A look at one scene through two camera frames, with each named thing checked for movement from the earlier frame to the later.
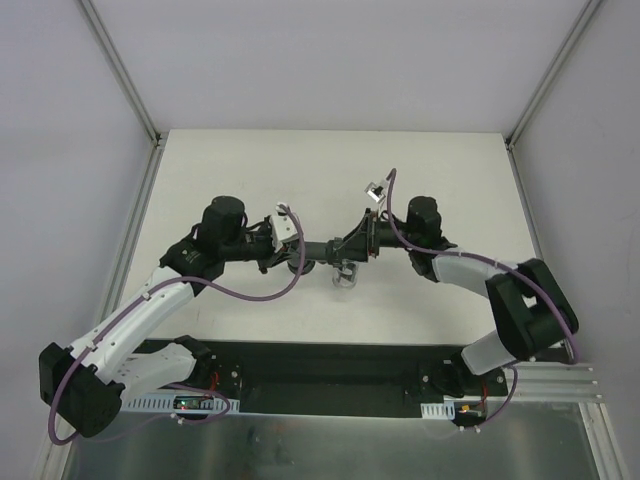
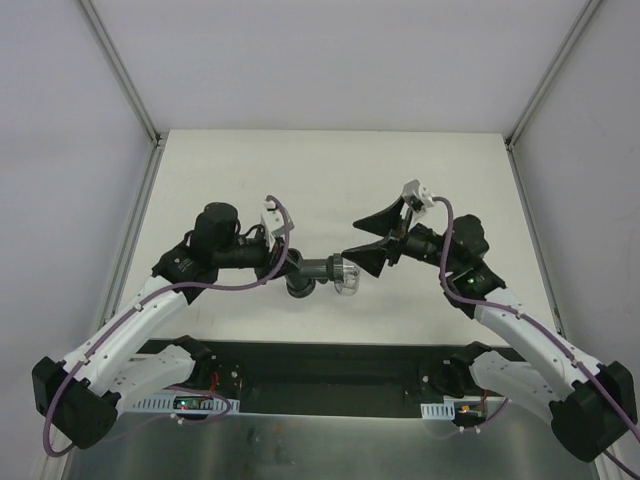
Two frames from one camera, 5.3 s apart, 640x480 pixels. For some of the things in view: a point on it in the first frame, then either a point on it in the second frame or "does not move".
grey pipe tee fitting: x=313 y=251 -> x=302 y=273
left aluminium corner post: x=159 y=139 does not move
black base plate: x=344 y=379 does not move
